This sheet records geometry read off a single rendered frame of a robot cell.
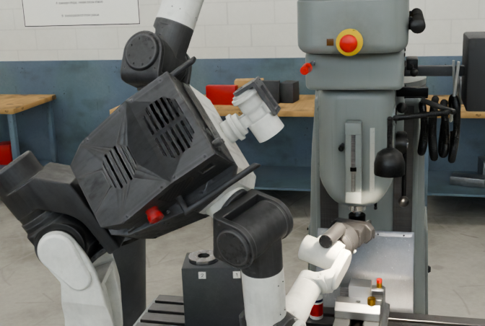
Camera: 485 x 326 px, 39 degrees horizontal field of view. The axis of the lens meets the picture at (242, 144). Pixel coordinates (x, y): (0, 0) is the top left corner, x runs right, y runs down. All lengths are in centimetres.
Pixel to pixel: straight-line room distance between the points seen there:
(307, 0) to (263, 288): 66
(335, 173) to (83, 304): 71
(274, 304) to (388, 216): 93
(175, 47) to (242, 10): 467
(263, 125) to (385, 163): 33
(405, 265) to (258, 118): 102
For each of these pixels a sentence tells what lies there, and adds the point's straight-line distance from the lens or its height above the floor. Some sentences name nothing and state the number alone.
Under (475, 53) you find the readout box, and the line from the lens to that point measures 202.
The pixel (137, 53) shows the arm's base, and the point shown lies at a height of 176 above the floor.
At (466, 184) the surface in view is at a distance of 568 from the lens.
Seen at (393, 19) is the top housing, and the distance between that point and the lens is 159.
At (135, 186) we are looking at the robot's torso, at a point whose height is 153.
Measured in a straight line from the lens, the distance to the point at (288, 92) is 566.
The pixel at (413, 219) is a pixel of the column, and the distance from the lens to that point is 231.
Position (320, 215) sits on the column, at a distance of 233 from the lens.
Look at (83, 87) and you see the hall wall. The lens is 680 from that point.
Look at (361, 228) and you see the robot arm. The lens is 184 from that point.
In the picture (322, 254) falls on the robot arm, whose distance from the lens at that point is 170.
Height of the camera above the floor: 191
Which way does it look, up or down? 14 degrees down
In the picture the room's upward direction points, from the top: 2 degrees counter-clockwise
